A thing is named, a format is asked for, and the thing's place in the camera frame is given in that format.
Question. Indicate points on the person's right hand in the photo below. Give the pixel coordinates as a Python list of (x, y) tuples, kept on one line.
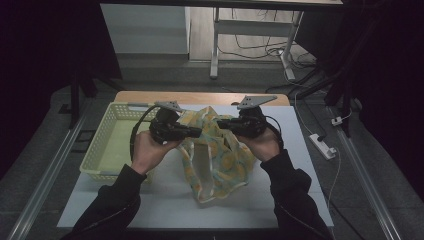
[(265, 145)]

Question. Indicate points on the person's left hand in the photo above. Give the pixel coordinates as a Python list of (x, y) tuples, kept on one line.
[(146, 151)]

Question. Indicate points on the grey metal frame stand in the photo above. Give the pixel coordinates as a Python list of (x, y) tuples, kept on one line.
[(271, 50)]

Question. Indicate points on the black plug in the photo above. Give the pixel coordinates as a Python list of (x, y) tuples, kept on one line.
[(321, 137)]

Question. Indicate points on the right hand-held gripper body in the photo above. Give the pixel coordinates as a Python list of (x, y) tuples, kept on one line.
[(251, 123)]

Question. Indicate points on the white-legged desk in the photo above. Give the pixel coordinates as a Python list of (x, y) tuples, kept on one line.
[(253, 28)]

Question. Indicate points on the black stand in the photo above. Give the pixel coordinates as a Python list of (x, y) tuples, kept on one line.
[(346, 96), (75, 100)]

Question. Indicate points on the dark curtain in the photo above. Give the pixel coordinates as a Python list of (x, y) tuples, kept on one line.
[(400, 83), (33, 66)]

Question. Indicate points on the white plug adapter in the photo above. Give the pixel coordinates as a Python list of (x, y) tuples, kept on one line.
[(336, 121)]

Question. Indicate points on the white panel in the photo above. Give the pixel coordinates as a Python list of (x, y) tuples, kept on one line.
[(143, 30)]

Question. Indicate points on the cream perforated plastic basket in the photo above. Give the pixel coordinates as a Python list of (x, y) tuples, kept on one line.
[(110, 146)]

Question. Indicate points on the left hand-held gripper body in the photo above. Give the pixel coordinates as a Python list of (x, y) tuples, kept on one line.
[(166, 128)]

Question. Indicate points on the aluminium floor rail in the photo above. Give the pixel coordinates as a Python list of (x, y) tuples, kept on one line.
[(366, 186), (43, 180)]

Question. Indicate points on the fruit print fabric bag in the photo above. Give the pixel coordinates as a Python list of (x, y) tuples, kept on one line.
[(216, 166)]

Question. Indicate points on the white power strip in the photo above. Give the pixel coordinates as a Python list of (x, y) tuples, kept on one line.
[(321, 146)]

